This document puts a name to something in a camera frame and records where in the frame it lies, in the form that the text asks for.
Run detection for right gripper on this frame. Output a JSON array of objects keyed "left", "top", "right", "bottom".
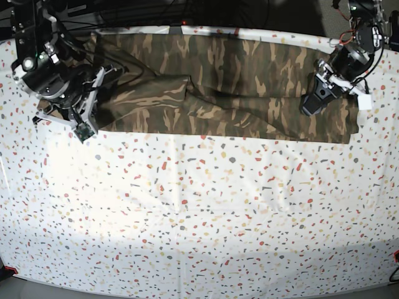
[{"left": 18, "top": 62, "right": 106, "bottom": 128}]

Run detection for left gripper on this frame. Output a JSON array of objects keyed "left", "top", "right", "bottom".
[{"left": 300, "top": 44, "right": 375, "bottom": 116}]

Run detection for camouflage T-shirt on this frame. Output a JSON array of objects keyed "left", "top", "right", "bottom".
[{"left": 84, "top": 34, "right": 359, "bottom": 144}]

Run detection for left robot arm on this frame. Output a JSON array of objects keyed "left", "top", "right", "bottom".
[{"left": 300, "top": 1, "right": 398, "bottom": 116}]

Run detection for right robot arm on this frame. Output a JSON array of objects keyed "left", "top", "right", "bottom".
[{"left": 10, "top": 1, "right": 107, "bottom": 131}]

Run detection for terrazzo pattern table cloth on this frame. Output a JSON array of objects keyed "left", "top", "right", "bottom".
[{"left": 1, "top": 27, "right": 398, "bottom": 298}]

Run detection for orange clamp left corner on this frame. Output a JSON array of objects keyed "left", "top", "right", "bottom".
[{"left": 4, "top": 266, "right": 17, "bottom": 275}]

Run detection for orange clamp corner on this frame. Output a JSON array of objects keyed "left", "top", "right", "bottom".
[
  {"left": 393, "top": 250, "right": 399, "bottom": 263},
  {"left": 4, "top": 266, "right": 17, "bottom": 275}
]

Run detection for orange clamp right corner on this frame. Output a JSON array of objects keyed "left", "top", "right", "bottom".
[{"left": 393, "top": 250, "right": 399, "bottom": 263}]

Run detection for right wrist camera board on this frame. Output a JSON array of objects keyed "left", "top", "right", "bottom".
[{"left": 74, "top": 123, "right": 95, "bottom": 144}]

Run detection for black cables behind table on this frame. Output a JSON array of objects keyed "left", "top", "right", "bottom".
[{"left": 65, "top": 0, "right": 272, "bottom": 27}]

